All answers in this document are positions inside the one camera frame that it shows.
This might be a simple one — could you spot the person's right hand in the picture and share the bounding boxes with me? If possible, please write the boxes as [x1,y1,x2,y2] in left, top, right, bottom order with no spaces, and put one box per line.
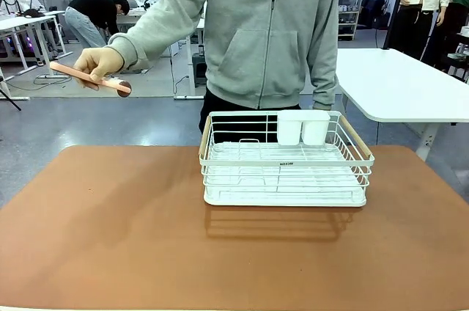
[73,46,125,91]

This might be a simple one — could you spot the pink handled lint roller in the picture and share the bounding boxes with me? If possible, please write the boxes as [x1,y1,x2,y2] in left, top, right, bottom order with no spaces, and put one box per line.
[49,61,132,98]

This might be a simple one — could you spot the white plastic cutlery holder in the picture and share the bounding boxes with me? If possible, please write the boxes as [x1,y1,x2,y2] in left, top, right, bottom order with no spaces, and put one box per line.
[276,110,331,146]

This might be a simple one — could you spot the white wire dish rack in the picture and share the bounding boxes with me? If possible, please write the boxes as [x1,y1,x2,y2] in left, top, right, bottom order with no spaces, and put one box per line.
[199,110,376,208]

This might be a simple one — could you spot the person's left forearm grey sleeve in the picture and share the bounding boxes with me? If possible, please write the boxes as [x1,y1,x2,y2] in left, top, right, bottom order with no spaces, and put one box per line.
[309,28,342,111]

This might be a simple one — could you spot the person's right forearm grey sleeve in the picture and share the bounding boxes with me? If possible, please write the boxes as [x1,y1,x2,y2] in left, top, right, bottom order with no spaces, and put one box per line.
[107,0,201,72]

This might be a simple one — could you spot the bystander in black sweater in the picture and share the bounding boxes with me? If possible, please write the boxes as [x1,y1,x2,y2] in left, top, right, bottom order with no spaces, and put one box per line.
[64,0,131,48]

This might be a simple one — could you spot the white background desk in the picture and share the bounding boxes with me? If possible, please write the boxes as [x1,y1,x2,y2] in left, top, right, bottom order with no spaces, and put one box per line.
[0,10,73,70]

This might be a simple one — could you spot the dark grey stool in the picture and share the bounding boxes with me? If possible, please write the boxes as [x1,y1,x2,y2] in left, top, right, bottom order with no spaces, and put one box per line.
[191,52,208,88]

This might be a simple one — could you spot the black trousers of person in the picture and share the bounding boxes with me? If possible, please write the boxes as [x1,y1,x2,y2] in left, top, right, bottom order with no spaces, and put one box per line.
[199,87,302,144]

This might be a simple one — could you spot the grey zip hoodie torso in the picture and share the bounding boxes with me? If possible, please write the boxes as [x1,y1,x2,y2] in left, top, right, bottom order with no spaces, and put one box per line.
[157,0,344,111]

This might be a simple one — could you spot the wooden shoe rack shelf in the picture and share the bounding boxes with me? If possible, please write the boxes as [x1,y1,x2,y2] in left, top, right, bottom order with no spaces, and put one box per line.
[339,2,361,41]

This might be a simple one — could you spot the black bag on chair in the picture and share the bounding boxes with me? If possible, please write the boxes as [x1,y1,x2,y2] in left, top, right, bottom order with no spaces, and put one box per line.
[361,0,389,30]

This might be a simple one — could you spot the large white table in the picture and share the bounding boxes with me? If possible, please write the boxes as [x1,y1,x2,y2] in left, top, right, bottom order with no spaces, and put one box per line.
[335,48,469,161]

